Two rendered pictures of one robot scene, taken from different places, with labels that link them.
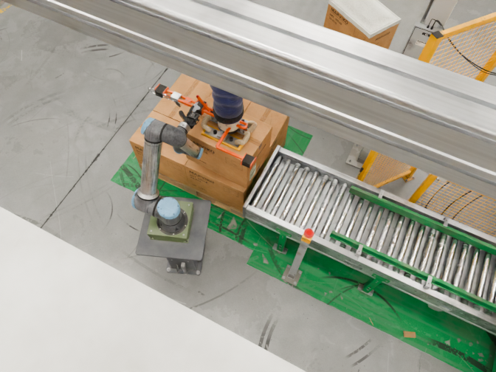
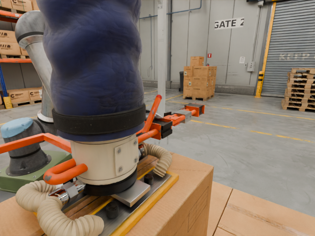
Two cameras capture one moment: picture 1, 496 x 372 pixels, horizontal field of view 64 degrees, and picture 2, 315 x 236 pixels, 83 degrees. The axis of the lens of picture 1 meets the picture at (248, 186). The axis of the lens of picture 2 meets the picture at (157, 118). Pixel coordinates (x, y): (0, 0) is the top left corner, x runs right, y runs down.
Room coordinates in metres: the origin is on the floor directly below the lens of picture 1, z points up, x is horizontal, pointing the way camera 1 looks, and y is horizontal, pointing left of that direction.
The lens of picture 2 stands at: (2.08, -0.26, 1.43)
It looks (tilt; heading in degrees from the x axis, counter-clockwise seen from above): 17 degrees down; 99
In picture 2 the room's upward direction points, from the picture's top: straight up
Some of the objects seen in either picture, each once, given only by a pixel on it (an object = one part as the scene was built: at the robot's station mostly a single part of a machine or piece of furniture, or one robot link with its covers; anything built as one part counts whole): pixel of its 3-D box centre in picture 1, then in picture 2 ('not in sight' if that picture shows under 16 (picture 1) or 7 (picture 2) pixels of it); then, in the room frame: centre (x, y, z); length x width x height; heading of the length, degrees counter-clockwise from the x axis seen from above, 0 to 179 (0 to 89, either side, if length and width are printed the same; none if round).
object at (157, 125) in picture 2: (200, 107); (157, 127); (1.97, 0.39, 1.20); 0.10 x 0.08 x 0.06; 155
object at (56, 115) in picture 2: (228, 109); (101, 112); (1.86, 0.16, 1.31); 0.23 x 0.23 x 0.04
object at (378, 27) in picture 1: (359, 26); not in sight; (3.42, -1.08, 0.82); 0.60 x 0.40 x 0.40; 36
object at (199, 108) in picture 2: (162, 90); (195, 109); (2.13, 0.70, 1.20); 0.08 x 0.07 x 0.05; 65
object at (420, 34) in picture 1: (421, 46); not in sight; (2.25, -1.18, 1.62); 0.20 x 0.05 x 0.30; 65
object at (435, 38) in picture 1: (418, 128); not in sight; (1.97, -1.34, 1.05); 0.87 x 0.10 x 2.10; 117
